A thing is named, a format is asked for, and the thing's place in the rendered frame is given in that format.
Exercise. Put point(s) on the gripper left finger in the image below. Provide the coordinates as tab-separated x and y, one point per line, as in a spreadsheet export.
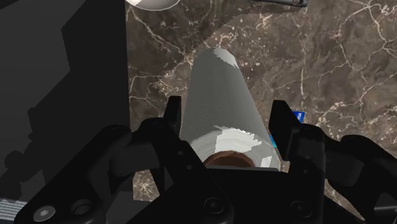
102	161

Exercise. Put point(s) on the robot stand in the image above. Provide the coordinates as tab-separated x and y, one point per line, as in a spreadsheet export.
62	77

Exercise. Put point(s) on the white paper towel roll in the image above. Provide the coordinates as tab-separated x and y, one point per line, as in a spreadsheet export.
217	102

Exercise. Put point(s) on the white bowl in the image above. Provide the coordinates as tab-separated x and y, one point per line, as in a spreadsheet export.
152	3

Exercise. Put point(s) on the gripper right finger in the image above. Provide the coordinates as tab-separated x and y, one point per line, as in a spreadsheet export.
310	145

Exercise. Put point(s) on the blue rectangular object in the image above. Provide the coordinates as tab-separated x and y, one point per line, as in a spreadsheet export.
300	116

